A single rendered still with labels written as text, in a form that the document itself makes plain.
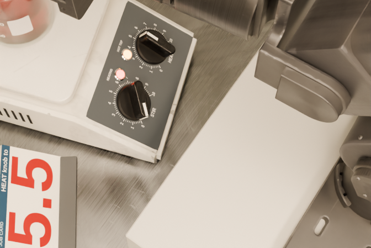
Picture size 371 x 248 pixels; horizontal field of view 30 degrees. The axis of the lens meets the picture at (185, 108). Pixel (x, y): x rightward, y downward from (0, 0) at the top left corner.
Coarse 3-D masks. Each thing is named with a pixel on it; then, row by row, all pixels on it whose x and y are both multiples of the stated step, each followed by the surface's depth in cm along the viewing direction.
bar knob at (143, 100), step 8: (128, 88) 59; (136, 88) 59; (120, 96) 59; (128, 96) 60; (136, 96) 59; (144, 96) 59; (120, 104) 59; (128, 104) 59; (136, 104) 59; (144, 104) 59; (120, 112) 59; (128, 112) 59; (136, 112) 59; (144, 112) 58
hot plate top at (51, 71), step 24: (96, 0) 59; (72, 24) 58; (96, 24) 58; (0, 48) 57; (48, 48) 57; (72, 48) 57; (0, 72) 56; (24, 72) 57; (48, 72) 57; (72, 72) 57; (48, 96) 56; (72, 96) 56
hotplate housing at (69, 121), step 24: (120, 0) 62; (96, 48) 60; (192, 48) 65; (96, 72) 59; (0, 96) 58; (24, 96) 58; (24, 120) 61; (48, 120) 59; (72, 120) 57; (168, 120) 62; (96, 144) 61; (120, 144) 60
